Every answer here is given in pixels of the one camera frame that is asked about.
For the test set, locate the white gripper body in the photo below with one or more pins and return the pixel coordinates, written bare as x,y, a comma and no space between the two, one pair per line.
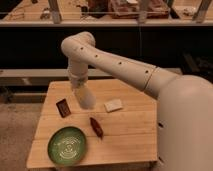
77,79

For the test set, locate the dark brown eraser block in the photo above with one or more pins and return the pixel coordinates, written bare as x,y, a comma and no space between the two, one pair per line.
63,108

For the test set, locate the pale rectangular sponge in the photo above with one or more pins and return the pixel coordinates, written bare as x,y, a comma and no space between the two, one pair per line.
113,105

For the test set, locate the long workbench shelf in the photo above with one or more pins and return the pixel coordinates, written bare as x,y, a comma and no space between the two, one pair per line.
106,13

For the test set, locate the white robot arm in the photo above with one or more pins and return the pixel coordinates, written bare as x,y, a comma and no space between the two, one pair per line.
184,102

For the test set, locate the red brown chili pepper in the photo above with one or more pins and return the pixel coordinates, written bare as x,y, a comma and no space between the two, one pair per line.
96,127

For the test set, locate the wooden slat table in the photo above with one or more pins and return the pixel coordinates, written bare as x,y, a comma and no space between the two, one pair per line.
129,134

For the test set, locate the green ribbed plate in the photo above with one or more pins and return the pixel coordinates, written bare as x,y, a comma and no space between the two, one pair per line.
67,146

